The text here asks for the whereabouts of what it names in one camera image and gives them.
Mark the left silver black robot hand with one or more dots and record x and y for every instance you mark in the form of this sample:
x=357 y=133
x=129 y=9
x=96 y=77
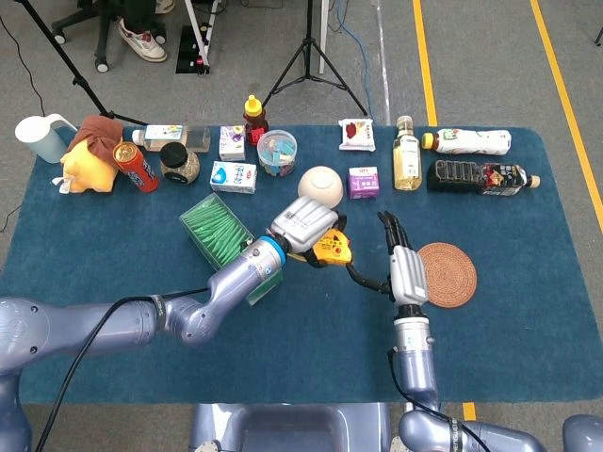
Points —
x=301 y=221

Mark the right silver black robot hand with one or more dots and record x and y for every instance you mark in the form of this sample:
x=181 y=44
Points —
x=409 y=275

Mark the yellow tape measure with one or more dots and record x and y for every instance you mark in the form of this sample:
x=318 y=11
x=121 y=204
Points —
x=334 y=247

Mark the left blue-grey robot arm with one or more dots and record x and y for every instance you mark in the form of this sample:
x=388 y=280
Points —
x=94 y=325

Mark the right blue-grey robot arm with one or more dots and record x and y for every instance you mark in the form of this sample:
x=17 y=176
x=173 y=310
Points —
x=414 y=367

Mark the round rattan coaster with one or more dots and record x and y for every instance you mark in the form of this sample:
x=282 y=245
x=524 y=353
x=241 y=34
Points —
x=450 y=278

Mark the upturned cream bowl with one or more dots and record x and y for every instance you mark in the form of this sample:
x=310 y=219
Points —
x=320 y=183

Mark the purple small box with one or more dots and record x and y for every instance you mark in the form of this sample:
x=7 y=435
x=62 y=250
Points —
x=363 y=183

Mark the clear tub colourful clips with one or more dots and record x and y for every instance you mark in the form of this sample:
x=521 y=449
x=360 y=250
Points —
x=277 y=153

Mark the white blue milk carton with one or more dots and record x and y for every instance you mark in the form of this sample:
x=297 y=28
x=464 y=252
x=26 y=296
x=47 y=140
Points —
x=233 y=178

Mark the clear box green tea bags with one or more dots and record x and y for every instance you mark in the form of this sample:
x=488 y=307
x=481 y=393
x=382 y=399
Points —
x=212 y=230

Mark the small white purple carton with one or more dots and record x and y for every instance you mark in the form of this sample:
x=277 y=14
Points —
x=232 y=146

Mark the white red snack packet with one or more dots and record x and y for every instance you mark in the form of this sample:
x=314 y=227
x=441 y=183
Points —
x=357 y=134

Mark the honey bottle yellow cap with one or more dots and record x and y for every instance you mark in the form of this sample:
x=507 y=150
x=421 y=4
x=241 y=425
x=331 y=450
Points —
x=254 y=122

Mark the yellow oil bottle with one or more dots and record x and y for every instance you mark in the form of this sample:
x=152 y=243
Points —
x=407 y=160

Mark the dark drink bottle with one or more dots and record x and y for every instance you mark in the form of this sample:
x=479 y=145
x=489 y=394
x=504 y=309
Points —
x=471 y=178

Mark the blue table cloth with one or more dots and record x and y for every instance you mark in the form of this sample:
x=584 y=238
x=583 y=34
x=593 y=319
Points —
x=301 y=339

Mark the glass jar black lid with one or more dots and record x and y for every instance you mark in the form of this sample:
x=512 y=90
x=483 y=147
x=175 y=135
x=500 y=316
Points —
x=179 y=165

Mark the white bottle yellow cap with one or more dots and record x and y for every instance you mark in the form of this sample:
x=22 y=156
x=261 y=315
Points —
x=471 y=141

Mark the clear plastic bottle white cap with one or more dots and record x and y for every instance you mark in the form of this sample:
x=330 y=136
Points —
x=165 y=136

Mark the orange Arctic Ocean soda can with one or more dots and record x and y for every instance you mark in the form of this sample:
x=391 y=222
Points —
x=139 y=172

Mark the black tripod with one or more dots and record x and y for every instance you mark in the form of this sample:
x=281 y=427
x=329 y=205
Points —
x=308 y=47

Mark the blue-grey robot torso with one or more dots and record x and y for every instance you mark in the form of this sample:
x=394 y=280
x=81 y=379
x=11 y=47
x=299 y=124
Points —
x=292 y=428

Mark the black flat floor plate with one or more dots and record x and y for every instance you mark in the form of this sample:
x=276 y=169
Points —
x=186 y=52

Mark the yellow plush toy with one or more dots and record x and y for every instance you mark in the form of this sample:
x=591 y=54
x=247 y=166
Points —
x=89 y=172

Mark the brown cloth on plush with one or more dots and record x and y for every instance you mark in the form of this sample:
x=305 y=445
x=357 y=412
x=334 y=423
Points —
x=96 y=132

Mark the white red sneaker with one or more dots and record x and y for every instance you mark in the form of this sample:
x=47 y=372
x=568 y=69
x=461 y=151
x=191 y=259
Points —
x=141 y=44

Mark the black stand pole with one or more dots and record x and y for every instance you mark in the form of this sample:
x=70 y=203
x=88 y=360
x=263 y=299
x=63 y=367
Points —
x=80 y=82

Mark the white pitcher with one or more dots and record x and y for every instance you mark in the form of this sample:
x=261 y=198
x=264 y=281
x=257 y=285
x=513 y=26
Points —
x=40 y=139

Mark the black office chair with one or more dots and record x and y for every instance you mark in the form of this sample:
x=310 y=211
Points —
x=101 y=28

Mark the black caster leg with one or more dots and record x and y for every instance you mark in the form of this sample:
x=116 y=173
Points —
x=599 y=40

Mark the white metal frame leg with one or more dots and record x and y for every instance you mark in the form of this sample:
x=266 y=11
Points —
x=195 y=26
x=323 y=37

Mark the white power strip red switch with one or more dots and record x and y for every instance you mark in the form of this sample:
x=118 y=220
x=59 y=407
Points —
x=203 y=47

